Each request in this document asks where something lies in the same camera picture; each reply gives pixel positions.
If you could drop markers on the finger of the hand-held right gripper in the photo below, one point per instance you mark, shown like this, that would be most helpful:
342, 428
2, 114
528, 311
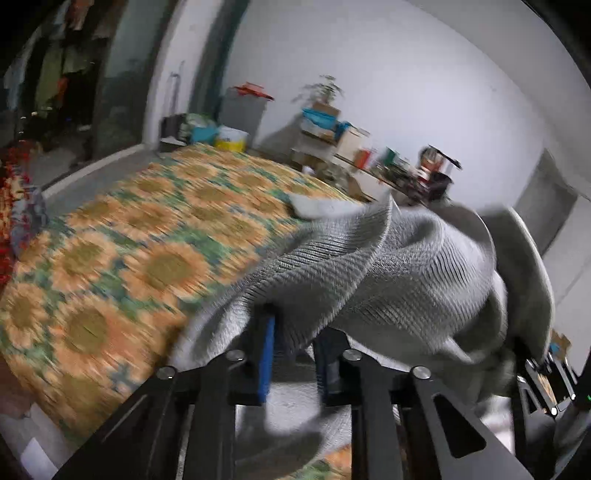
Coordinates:
524, 397

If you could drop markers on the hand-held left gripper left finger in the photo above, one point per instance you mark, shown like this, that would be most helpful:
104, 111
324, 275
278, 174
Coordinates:
267, 355

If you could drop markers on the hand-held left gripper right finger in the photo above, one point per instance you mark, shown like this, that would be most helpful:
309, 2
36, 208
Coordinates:
328, 369

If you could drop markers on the grey knit sweater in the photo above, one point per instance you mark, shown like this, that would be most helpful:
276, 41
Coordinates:
406, 277

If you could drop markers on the hanging clothes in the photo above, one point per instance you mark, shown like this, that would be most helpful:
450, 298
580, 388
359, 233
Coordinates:
60, 69

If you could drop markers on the sunflower print blanket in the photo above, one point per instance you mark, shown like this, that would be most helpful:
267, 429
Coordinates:
138, 258

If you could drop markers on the yellow bag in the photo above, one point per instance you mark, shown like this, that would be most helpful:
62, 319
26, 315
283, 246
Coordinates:
232, 138

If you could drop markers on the black stroller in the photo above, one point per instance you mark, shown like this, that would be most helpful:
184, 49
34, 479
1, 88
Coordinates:
436, 173

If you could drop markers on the cardboard box stack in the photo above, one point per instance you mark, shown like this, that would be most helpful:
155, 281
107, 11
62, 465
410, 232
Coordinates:
323, 134

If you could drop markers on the teal bag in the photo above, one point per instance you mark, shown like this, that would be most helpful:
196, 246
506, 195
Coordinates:
203, 134

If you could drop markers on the grey cabinet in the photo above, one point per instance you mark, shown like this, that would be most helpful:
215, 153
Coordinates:
242, 117

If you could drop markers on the black dustpan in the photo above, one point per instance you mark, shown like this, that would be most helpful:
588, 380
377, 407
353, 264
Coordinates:
171, 136

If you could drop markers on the potted plant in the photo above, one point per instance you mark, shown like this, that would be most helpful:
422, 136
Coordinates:
323, 90

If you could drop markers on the red patterned cloth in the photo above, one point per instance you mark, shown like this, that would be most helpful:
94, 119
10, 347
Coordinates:
11, 217

